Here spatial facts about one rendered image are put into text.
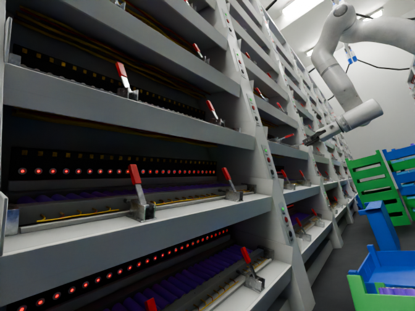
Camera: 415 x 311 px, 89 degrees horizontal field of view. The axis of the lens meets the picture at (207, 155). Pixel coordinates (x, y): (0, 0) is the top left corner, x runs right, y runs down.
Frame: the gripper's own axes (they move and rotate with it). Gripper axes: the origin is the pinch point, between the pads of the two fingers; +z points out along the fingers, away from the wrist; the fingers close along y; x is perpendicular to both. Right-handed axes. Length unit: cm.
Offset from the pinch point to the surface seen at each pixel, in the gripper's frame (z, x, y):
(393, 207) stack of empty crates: -15, -48, 62
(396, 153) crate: -33, -18, 70
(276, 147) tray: 6.4, -3.5, -32.9
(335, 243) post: 15, -52, 18
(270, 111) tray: 3.9, 15.1, -24.1
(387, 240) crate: -8, -51, -4
